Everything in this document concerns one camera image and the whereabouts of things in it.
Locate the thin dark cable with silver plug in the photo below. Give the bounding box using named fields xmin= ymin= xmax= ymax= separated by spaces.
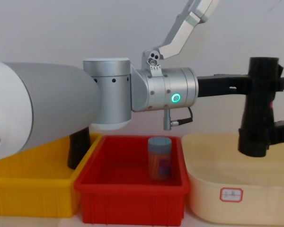
xmin=163 ymin=106 xmax=194 ymax=131

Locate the yellow plastic bin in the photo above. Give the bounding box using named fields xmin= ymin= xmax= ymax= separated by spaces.
xmin=0 ymin=132 xmax=103 ymax=217

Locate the black tool with red switch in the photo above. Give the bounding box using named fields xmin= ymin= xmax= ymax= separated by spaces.
xmin=238 ymin=56 xmax=284 ymax=158

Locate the white label with red border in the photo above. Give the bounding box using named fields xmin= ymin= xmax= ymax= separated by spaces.
xmin=219 ymin=187 xmax=243 ymax=202

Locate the cream plastic bin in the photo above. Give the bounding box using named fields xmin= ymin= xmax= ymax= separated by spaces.
xmin=181 ymin=132 xmax=284 ymax=226

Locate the black upright object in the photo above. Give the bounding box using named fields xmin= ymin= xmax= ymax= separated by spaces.
xmin=67 ymin=127 xmax=91 ymax=170

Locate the jar with grey-blue lid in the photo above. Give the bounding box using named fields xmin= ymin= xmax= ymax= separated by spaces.
xmin=147 ymin=136 xmax=172 ymax=182

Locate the red plastic bin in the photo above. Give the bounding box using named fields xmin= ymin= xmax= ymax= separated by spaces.
xmin=73 ymin=135 xmax=190 ymax=224

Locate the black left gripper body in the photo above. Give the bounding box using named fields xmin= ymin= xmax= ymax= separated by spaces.
xmin=197 ymin=74 xmax=231 ymax=99

